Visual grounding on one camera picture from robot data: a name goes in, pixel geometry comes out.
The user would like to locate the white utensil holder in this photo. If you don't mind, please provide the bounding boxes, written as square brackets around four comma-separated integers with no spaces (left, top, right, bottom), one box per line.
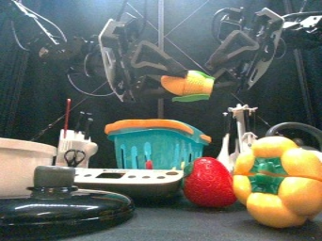
[55,128,101,169]

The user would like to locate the white toy kitchen scale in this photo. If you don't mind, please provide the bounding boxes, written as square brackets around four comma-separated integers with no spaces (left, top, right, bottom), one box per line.
[73,167,185,199]

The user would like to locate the black scissors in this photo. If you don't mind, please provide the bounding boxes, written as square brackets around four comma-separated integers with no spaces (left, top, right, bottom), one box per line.
[63,148,89,169]

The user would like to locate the red stick utensil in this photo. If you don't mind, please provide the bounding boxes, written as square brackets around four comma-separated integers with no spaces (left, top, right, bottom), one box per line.
[63,98,74,139]

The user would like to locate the grey metal frame pole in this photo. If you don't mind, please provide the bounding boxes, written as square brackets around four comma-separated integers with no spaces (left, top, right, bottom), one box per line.
[158,0,166,121]

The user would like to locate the white toy pot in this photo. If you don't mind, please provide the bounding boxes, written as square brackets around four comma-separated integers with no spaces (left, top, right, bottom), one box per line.
[0,137,59,200]

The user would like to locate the yellow toy bell pepper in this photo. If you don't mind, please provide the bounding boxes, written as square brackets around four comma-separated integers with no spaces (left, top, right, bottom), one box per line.
[232,135,322,230]

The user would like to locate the red toy strawberry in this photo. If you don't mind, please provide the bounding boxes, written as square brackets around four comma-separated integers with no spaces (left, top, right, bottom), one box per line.
[184,156,240,209]

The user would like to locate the black kettle handle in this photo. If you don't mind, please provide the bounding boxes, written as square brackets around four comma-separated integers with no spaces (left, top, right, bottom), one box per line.
[265,121,322,153]

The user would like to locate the black pot lid grey knob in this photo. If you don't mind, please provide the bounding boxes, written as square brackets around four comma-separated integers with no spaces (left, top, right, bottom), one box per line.
[0,165,138,240]

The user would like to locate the teal basket with orange rim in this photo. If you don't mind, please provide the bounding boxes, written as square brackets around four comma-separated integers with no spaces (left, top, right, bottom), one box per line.
[103,118,214,171]

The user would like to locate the white utensil rack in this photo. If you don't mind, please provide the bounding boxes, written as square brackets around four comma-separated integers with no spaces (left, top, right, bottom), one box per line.
[216,103,261,174]

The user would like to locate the yellow toy corn cob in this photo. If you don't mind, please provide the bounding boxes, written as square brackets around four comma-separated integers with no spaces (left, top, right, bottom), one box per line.
[161,70,217,97]

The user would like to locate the black utensil handle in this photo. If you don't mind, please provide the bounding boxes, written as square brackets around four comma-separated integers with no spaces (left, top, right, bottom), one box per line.
[75,110,87,132]
[82,112,97,141]

